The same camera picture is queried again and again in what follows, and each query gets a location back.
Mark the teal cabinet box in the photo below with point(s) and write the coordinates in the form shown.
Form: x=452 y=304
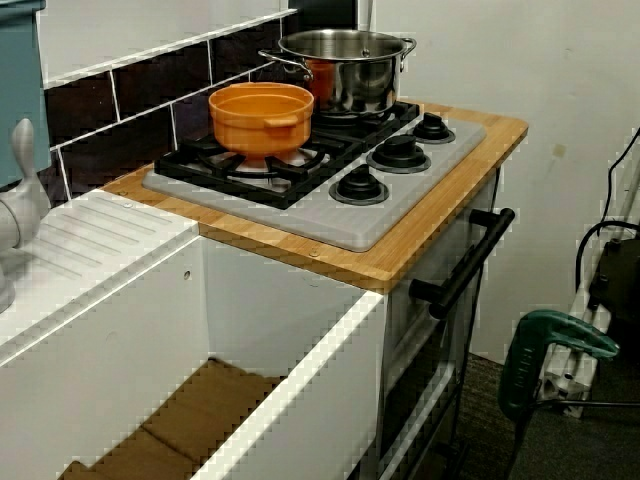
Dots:
x=20 y=75

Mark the white metal pole stand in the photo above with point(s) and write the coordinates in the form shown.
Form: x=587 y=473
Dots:
x=585 y=320

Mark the white oven door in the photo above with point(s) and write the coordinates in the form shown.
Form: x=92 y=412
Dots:
x=430 y=360

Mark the black burner grate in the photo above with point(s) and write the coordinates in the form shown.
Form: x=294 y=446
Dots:
x=290 y=187
x=372 y=125

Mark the brown cardboard sheet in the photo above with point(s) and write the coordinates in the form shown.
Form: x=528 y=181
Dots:
x=200 y=410

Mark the green clamp tool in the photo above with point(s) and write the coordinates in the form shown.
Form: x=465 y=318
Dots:
x=530 y=360

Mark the grey toy stove plate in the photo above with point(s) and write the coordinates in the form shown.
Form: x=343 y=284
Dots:
x=320 y=215

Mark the white toy sink basin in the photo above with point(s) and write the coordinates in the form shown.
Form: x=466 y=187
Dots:
x=125 y=325

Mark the black stove knob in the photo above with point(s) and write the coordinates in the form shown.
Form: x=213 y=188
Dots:
x=359 y=184
x=398 y=151
x=433 y=127

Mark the orange plastic toy pot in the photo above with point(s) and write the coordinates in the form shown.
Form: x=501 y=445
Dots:
x=260 y=122

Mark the stainless steel pot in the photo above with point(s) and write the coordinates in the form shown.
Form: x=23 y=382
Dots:
x=360 y=80

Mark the dark tile backsplash panel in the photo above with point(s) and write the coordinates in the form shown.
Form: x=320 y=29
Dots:
x=145 y=90

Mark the grey toy faucet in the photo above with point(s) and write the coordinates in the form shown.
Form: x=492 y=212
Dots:
x=22 y=210

